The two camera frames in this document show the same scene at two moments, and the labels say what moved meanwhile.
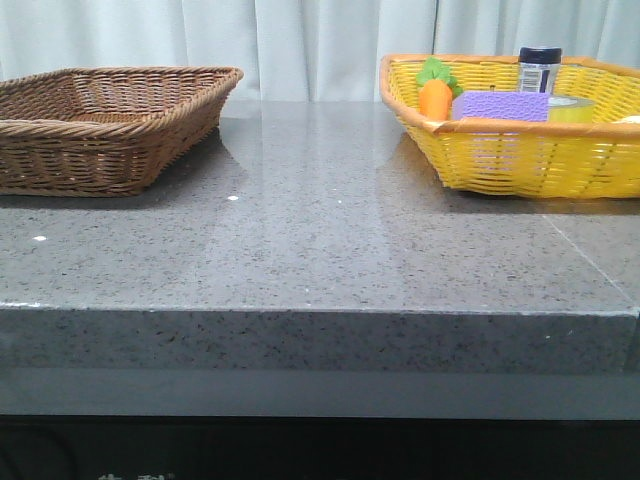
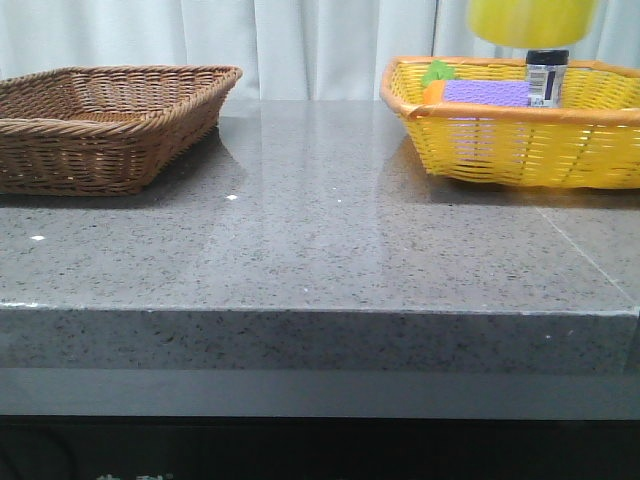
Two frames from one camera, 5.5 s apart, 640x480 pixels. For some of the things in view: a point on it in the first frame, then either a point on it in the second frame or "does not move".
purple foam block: [501, 106] to [487, 93]
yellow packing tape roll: [570, 109] to [539, 24]
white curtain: [306, 50] does not move
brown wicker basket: [104, 132] does not move
